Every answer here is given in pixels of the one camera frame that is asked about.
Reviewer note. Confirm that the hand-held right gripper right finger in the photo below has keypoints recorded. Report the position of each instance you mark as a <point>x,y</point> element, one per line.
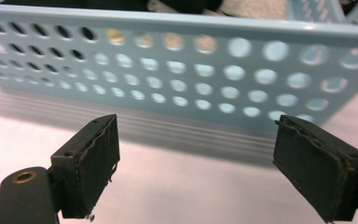
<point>317,168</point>

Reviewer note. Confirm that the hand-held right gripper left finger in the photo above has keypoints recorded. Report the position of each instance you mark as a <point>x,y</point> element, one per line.
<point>87,168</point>

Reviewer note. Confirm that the blue perforated plastic basket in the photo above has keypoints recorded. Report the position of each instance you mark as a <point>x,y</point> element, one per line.
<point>199,25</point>

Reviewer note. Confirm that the white table mat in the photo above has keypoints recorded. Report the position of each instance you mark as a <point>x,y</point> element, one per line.
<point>183,186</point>

